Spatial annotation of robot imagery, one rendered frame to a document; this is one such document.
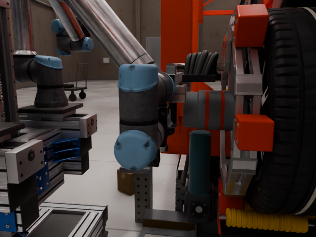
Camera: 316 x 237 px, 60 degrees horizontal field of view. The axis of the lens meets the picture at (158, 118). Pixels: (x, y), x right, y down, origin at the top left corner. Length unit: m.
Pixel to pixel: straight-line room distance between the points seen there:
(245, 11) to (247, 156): 0.37
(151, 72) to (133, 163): 0.17
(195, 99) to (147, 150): 0.48
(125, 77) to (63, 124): 0.85
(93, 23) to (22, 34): 0.81
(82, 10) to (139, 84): 0.26
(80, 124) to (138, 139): 0.81
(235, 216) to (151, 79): 0.61
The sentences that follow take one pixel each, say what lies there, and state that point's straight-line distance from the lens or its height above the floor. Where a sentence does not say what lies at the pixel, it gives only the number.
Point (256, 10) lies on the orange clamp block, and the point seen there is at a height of 1.14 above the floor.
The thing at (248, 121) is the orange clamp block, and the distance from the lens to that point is 0.64.
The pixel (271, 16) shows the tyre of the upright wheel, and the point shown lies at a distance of 0.85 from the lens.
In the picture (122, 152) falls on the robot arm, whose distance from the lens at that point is 0.50.
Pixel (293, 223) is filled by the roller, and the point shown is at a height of 0.52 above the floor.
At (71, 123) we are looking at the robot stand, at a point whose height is 0.75.
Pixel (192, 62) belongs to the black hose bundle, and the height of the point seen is 1.01.
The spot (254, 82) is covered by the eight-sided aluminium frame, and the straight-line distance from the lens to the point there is 0.72.
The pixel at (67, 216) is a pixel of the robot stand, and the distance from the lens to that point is 1.64.
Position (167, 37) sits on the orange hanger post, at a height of 1.15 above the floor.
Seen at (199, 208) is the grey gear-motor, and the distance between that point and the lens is 1.42.
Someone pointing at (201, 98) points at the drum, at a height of 0.90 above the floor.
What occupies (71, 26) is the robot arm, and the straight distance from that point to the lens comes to 1.50.
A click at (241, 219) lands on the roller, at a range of 0.97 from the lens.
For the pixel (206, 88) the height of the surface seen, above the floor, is 0.74.
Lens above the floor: 1.00
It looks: 11 degrees down
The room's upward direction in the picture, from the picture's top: straight up
